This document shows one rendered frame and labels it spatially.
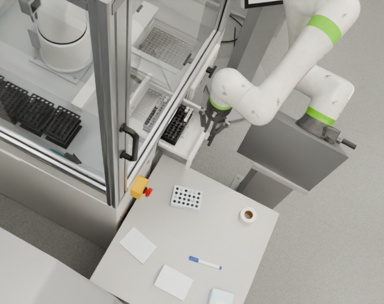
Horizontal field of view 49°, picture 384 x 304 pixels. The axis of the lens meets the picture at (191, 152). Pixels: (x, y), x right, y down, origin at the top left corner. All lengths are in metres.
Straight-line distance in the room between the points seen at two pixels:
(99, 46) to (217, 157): 2.07
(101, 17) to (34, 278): 0.44
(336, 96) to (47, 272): 1.33
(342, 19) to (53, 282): 1.15
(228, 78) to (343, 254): 1.76
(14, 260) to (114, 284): 1.00
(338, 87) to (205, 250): 0.84
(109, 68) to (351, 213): 2.37
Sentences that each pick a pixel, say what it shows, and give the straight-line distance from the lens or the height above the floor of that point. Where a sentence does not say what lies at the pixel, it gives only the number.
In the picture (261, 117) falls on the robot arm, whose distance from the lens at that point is 1.36.
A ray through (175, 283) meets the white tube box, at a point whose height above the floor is 0.81.
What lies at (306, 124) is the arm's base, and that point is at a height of 1.05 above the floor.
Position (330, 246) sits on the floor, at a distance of 2.84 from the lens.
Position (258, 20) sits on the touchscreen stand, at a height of 0.73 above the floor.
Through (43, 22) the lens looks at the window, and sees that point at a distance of 0.87.
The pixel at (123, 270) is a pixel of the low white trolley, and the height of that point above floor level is 0.76.
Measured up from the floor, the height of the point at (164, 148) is 0.87.
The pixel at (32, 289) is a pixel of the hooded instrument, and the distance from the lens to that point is 0.77.
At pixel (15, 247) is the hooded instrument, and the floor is 1.75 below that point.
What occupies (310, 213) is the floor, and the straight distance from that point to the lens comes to 2.85.
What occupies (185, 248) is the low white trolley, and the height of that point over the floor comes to 0.76.
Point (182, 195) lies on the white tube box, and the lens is 1.81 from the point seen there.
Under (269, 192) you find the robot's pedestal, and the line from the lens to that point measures 2.24.
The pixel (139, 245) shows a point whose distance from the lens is 1.75.
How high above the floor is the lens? 2.49
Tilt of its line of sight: 64 degrees down
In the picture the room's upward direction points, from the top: 19 degrees clockwise
